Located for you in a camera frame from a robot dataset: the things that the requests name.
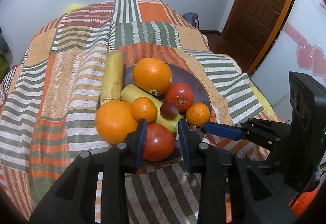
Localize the small mandarin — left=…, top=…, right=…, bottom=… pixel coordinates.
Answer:
left=185, top=103, right=210, bottom=126
left=131, top=97, right=157, bottom=123

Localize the red tomato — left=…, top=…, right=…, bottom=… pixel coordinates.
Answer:
left=143, top=122, right=175, bottom=162
left=165, top=82, right=195, bottom=112

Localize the dark purple plum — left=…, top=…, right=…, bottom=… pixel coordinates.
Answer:
left=160, top=102, right=178, bottom=120

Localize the corn cob with cut end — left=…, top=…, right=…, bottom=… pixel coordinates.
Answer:
left=120, top=84, right=182, bottom=136

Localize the large orange with sticker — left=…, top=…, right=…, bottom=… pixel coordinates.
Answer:
left=132, top=58, right=172, bottom=96

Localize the purple ceramic plate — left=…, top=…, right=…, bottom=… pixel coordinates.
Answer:
left=120, top=64, right=210, bottom=164

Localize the patchwork striped bed blanket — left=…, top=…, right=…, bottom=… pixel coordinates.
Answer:
left=1, top=0, right=276, bottom=220

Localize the purple backpack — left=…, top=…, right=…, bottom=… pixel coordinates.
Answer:
left=183, top=12, right=199, bottom=29

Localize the brown wooden door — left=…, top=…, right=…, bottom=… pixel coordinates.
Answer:
left=222, top=0, right=292, bottom=75

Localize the pink heart wall sticker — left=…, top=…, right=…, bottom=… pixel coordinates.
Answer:
left=283, top=22, right=325, bottom=81

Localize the yellow ring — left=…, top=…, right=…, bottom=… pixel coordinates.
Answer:
left=63, top=4, right=84, bottom=14

